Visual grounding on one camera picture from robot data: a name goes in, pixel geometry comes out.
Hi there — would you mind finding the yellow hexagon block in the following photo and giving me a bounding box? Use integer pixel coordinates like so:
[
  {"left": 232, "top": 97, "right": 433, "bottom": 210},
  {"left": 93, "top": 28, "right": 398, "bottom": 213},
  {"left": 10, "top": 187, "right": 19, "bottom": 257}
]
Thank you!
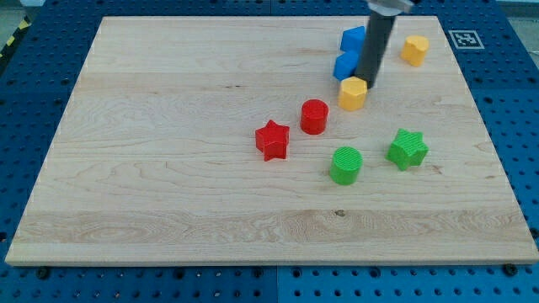
[{"left": 338, "top": 77, "right": 368, "bottom": 111}]

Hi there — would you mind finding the blue cube block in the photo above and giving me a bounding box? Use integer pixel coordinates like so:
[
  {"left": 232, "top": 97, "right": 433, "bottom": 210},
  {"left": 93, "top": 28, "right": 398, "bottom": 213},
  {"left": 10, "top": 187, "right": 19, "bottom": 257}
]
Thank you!
[{"left": 334, "top": 51, "right": 360, "bottom": 81}]

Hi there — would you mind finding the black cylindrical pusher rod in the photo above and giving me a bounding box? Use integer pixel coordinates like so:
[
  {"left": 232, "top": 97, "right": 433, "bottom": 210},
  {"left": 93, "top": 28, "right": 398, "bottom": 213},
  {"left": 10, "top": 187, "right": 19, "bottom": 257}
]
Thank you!
[{"left": 355, "top": 11, "right": 396, "bottom": 88}]

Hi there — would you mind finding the silver robot tool mount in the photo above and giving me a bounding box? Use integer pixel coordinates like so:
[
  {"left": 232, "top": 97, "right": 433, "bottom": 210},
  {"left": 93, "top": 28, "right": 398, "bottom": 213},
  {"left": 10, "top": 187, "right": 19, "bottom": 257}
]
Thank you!
[{"left": 366, "top": 0, "right": 415, "bottom": 17}]

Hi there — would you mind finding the green cylinder block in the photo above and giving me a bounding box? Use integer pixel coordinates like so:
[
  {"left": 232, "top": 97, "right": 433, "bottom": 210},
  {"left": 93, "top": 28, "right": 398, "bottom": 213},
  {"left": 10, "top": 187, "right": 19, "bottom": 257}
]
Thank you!
[{"left": 329, "top": 146, "right": 363, "bottom": 185}]

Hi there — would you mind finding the yellow black hazard tape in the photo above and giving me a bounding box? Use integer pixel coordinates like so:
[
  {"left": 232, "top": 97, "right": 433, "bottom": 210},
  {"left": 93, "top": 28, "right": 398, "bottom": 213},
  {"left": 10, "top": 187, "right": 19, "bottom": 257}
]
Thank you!
[{"left": 1, "top": 15, "right": 32, "bottom": 60}]

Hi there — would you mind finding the blue moon block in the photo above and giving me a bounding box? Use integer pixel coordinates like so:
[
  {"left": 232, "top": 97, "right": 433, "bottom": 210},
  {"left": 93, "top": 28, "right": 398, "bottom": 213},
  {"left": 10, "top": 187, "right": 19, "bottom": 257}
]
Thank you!
[{"left": 340, "top": 26, "right": 366, "bottom": 53}]

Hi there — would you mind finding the green star block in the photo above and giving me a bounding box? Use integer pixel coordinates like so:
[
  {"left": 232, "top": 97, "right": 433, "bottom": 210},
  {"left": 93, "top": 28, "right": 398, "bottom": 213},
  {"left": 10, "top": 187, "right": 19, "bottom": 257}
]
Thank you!
[{"left": 386, "top": 129, "right": 429, "bottom": 171}]

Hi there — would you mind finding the light wooden board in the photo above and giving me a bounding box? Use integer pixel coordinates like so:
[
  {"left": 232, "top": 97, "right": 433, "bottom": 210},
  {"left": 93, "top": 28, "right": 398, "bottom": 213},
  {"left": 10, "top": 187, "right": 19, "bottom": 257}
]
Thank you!
[{"left": 6, "top": 16, "right": 538, "bottom": 267}]

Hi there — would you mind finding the yellow heart block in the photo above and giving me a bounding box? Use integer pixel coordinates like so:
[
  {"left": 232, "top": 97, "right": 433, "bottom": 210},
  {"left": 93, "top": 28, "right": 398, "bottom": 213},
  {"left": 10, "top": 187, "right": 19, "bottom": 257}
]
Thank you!
[{"left": 400, "top": 35, "right": 430, "bottom": 67}]

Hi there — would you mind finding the red star block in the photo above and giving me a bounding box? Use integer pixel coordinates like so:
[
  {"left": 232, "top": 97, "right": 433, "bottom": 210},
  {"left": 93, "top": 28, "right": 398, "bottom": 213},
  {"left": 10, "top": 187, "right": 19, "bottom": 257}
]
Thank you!
[{"left": 255, "top": 120, "right": 290, "bottom": 162}]

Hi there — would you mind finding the red cylinder block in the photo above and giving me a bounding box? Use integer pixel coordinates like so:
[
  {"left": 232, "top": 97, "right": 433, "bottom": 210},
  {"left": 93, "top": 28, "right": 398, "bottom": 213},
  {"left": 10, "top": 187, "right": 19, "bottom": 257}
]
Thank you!
[{"left": 300, "top": 99, "right": 329, "bottom": 135}]

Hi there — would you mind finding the white fiducial marker tag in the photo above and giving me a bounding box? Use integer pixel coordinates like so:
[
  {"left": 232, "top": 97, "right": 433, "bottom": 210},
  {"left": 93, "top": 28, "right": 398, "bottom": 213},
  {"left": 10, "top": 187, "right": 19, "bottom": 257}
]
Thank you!
[{"left": 449, "top": 29, "right": 484, "bottom": 50}]

